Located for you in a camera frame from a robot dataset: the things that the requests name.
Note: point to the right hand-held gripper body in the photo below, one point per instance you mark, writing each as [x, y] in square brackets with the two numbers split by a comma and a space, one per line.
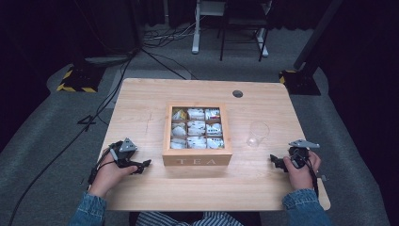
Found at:
[301, 150]

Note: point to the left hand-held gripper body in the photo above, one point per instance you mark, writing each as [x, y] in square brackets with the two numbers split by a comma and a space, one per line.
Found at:
[127, 147]

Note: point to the clear plastic cup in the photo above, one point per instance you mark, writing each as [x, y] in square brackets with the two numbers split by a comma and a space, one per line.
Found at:
[258, 134]

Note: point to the wooden tea box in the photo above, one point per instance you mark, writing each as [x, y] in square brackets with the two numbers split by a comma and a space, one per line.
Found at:
[197, 156]

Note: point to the pile of white tea bags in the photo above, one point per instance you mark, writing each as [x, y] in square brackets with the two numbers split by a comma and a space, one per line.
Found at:
[196, 132]

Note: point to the person's right hand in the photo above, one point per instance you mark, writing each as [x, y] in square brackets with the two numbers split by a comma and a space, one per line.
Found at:
[301, 177]

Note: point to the person's left hand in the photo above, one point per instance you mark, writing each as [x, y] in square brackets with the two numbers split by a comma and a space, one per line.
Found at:
[108, 177]

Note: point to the person's striped clothing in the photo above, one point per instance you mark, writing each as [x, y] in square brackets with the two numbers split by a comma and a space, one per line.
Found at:
[191, 219]

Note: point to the striped-edge black stand base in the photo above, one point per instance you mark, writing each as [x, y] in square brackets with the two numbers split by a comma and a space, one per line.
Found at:
[80, 80]

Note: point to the black metal chair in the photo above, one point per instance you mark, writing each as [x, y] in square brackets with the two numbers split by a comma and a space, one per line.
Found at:
[243, 22]

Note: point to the black stand with slanted post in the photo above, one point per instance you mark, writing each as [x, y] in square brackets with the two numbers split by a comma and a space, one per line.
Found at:
[302, 80]

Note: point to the white desk frame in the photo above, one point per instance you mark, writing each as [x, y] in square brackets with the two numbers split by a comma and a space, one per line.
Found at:
[197, 34]

